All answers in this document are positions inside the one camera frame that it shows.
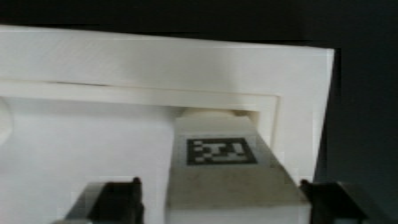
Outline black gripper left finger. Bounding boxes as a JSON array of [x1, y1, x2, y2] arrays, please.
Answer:
[[55, 177, 144, 224]]

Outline white square tabletop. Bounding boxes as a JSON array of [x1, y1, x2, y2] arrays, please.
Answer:
[[0, 100, 178, 224]]

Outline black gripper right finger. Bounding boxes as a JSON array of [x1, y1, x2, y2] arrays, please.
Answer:
[[297, 179, 398, 224]]

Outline white L-shaped obstacle fence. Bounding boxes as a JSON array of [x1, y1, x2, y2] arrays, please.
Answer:
[[0, 25, 334, 180]]

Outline white table leg with tag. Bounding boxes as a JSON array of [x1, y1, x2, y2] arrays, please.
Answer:
[[166, 109, 311, 224]]

